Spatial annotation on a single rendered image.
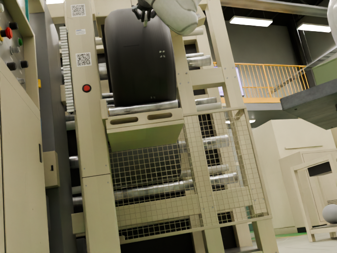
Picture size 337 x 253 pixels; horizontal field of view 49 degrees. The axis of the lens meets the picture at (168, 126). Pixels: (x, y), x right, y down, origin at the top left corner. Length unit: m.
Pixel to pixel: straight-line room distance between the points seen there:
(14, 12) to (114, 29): 0.43
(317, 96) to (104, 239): 1.08
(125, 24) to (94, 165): 0.67
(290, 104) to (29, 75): 1.10
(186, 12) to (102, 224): 0.98
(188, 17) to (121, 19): 0.54
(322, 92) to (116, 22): 1.04
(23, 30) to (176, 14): 0.73
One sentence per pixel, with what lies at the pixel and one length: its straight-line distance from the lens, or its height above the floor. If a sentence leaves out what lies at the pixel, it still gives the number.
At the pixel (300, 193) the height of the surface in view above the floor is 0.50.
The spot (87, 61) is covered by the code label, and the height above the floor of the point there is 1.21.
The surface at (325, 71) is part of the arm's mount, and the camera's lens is 1.24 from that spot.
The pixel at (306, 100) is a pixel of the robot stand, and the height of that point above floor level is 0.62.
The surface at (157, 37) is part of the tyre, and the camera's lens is 1.75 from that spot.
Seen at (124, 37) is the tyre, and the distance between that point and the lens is 1.75.
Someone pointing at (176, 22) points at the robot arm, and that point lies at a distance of 1.36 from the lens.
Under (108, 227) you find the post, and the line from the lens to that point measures 1.72.
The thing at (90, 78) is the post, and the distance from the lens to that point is 1.90.
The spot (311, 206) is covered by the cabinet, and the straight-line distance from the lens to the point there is 6.29.
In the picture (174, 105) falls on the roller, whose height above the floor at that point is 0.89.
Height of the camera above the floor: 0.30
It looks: 16 degrees up
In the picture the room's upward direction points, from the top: 10 degrees counter-clockwise
